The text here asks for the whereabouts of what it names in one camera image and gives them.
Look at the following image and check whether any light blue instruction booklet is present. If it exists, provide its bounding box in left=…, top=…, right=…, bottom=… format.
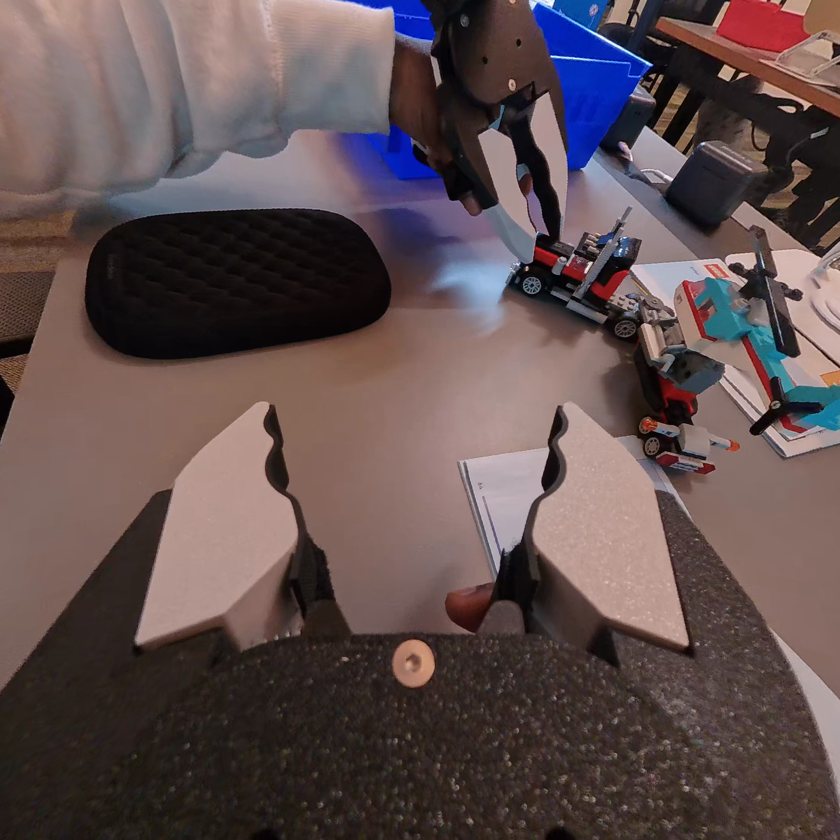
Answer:
left=458, top=436, right=840, bottom=749

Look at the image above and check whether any teal white lego helicopter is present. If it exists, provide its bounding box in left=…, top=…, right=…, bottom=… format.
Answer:
left=675, top=225, right=840, bottom=435

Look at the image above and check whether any person's left hand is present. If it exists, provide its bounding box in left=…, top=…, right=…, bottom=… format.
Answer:
left=388, top=33, right=457, bottom=168

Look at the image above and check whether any black quilted cushion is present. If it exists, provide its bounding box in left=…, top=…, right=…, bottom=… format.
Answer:
left=84, top=208, right=392, bottom=361

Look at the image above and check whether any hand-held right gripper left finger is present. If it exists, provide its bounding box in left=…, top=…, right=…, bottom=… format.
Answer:
left=134, top=402, right=352, bottom=652

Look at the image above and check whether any car cover instruction booklet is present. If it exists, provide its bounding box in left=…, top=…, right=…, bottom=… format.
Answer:
left=630, top=259, right=840, bottom=459

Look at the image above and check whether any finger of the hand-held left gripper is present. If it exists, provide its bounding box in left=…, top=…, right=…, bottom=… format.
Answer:
left=481, top=125, right=540, bottom=262
left=508, top=91, right=571, bottom=240

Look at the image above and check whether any lego flatbed trailer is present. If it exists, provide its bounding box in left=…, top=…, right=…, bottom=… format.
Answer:
left=633, top=292, right=741, bottom=475

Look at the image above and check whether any dark grey power bank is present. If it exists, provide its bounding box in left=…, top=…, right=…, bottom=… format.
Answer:
left=665, top=140, right=770, bottom=228

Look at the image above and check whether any person's left forearm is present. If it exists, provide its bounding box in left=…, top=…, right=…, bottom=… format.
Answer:
left=0, top=0, right=398, bottom=217

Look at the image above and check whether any clear plastic stand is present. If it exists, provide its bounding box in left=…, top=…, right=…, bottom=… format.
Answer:
left=776, top=29, right=840, bottom=86

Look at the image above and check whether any black red lego truck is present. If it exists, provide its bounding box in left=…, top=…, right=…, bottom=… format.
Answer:
left=507, top=209, right=647, bottom=340

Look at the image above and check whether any red object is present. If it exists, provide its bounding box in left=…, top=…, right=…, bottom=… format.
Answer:
left=715, top=0, right=815, bottom=53

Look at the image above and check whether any black box device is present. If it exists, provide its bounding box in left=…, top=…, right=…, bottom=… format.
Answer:
left=600, top=84, right=657, bottom=155

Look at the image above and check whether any person's right hand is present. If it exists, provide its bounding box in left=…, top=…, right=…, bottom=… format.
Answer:
left=445, top=583, right=497, bottom=634

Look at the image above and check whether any wooden background table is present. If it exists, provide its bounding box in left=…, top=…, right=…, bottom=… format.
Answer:
left=655, top=16, right=840, bottom=119

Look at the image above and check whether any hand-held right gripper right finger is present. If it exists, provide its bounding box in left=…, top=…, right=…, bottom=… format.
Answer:
left=482, top=402, right=693, bottom=652

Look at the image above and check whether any blue plastic bin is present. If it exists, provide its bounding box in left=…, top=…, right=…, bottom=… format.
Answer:
left=341, top=0, right=652, bottom=180
left=554, top=0, right=614, bottom=30

